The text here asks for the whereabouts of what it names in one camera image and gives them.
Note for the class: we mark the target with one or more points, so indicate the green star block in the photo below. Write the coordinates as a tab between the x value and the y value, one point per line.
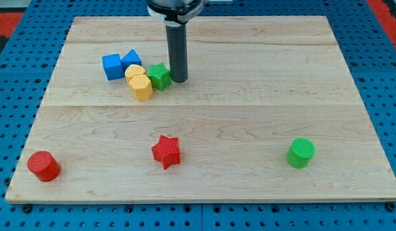
160	76

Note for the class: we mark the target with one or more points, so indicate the blue triangular block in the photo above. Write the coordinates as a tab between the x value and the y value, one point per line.
130	58

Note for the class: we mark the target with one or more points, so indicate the yellow cylinder block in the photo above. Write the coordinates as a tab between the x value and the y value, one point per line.
134	70

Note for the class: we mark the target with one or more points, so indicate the light wooden board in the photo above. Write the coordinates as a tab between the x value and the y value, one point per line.
255	84

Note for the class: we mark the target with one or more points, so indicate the blue cube block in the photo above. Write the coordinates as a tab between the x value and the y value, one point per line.
112	67

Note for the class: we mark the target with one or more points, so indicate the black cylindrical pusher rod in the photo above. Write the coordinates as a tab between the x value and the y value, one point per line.
177	51

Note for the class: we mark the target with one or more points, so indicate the yellow hexagon block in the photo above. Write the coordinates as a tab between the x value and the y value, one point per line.
141	87

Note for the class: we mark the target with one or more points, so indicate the green cylinder block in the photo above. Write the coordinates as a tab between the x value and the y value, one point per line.
300	153

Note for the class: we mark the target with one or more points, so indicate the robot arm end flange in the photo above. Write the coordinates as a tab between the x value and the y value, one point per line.
174	13

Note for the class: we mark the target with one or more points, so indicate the red star block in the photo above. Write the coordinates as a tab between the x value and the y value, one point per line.
167	151

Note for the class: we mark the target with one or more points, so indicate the red cylinder block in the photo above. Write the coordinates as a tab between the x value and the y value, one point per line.
44	166

